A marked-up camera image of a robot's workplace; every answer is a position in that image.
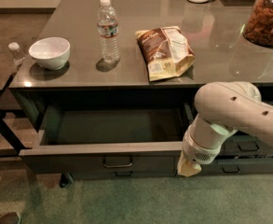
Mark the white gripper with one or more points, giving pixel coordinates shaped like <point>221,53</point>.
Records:
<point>196,152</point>

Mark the grey drawer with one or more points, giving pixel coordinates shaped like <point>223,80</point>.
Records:
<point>245,145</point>
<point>238,167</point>
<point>117,174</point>
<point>146,139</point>

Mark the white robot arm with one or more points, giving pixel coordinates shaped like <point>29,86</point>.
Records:
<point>223,108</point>

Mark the grey drawer cabinet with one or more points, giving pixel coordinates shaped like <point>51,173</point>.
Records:
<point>213,31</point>

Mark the brown yellow snack bag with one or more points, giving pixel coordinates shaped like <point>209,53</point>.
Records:
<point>166,51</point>

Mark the snack jar with black lid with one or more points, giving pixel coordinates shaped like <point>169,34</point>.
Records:
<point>259,27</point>

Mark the clear plastic water bottle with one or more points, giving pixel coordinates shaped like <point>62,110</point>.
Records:
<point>108,31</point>

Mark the white ceramic bowl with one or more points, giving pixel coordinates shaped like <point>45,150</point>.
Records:
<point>51,53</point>

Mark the brown shoe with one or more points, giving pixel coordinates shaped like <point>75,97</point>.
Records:
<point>10,218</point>

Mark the black folding side table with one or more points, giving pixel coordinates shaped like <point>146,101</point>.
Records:
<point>7,133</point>

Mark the small bottle white cap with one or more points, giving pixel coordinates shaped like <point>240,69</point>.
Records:
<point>18,55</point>

